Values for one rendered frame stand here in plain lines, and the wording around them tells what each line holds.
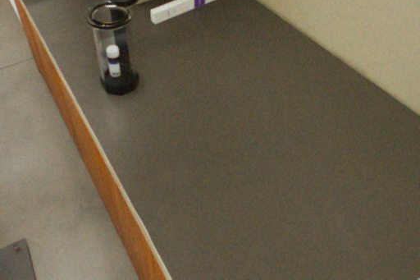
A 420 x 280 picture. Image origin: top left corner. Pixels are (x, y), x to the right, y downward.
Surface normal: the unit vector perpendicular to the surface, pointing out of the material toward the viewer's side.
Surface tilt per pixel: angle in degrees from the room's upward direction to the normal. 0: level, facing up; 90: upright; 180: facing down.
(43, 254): 0
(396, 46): 90
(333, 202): 0
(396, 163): 0
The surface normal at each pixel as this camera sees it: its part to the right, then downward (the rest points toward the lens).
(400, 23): -0.88, 0.36
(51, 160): -0.04, -0.73
